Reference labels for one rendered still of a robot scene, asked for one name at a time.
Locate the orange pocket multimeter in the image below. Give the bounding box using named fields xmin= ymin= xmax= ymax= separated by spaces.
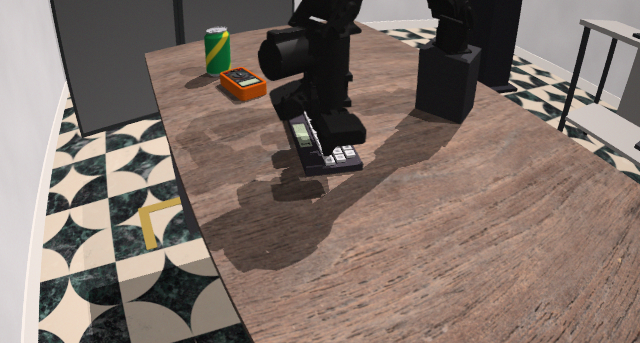
xmin=220 ymin=67 xmax=267 ymax=101

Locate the green drink can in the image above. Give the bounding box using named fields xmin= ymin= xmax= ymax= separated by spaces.
xmin=204 ymin=27 xmax=231 ymax=76

